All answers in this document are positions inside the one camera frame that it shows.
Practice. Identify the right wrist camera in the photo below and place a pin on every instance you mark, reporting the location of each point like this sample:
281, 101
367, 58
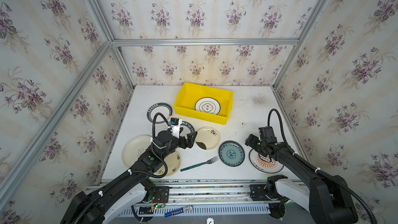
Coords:
267, 135

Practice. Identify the green-handled fork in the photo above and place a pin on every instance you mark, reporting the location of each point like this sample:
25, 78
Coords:
210, 161

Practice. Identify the green-rimmed plate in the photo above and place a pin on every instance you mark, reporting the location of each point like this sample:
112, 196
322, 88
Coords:
164, 108

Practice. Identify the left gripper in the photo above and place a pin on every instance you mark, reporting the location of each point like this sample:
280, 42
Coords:
188, 140

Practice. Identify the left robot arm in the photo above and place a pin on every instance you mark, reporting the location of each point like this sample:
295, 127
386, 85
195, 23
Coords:
103, 205

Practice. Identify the blue marker pen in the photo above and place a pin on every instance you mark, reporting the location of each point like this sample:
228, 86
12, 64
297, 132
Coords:
178, 211

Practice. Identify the cream plate with dark leaf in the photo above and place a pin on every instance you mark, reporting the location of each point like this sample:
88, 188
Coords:
207, 138

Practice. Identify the cream floral plate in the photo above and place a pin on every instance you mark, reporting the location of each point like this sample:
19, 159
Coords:
173, 162

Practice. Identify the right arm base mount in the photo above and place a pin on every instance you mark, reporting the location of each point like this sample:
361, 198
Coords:
268, 191

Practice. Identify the plain cream plate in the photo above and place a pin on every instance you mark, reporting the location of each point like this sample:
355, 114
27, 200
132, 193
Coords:
134, 148

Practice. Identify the yellow plastic bin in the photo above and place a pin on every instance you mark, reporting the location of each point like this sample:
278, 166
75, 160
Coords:
189, 94

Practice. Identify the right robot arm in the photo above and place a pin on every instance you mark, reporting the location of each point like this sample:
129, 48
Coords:
327, 198

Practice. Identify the orange sunburst plate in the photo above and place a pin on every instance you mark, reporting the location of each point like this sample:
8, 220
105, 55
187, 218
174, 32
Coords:
264, 164

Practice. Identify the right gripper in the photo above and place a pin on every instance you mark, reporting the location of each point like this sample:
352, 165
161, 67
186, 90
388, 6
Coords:
254, 141

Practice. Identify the green text-rimmed white plate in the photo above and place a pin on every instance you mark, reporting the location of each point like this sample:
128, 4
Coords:
186, 128

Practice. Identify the teal patterned plate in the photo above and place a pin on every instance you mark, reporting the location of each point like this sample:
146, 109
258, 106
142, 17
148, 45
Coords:
231, 153

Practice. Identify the white plate black outline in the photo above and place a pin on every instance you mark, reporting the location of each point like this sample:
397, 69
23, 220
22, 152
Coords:
208, 105

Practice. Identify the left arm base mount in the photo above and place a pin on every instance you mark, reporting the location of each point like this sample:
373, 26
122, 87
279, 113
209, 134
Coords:
156, 198

